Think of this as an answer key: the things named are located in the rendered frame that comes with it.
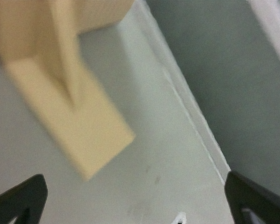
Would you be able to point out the white keyhole plate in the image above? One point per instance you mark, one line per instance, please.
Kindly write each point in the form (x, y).
(180, 218)

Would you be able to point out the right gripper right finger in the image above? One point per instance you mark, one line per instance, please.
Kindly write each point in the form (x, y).
(247, 198)

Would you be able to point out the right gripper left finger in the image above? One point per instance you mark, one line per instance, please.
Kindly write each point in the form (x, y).
(26, 201)

